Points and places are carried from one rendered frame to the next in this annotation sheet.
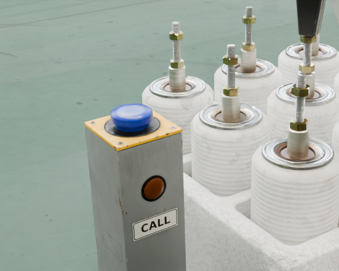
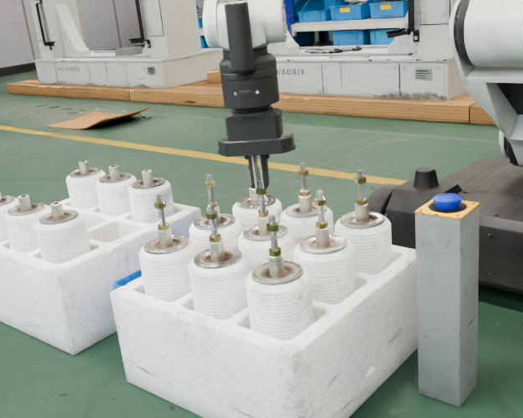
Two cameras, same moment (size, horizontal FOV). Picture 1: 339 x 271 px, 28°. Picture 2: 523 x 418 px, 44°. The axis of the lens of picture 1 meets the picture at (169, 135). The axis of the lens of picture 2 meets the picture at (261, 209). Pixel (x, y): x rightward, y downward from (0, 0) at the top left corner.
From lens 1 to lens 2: 136 cm
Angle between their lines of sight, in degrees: 97
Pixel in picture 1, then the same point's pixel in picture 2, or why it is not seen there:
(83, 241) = not seen: outside the picture
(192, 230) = (378, 313)
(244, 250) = (407, 273)
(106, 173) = (472, 232)
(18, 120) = not seen: outside the picture
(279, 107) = (288, 239)
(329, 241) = not seen: hidden behind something
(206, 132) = (350, 249)
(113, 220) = (474, 261)
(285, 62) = (184, 254)
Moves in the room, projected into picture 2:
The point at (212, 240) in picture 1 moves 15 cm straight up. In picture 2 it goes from (390, 298) to (388, 211)
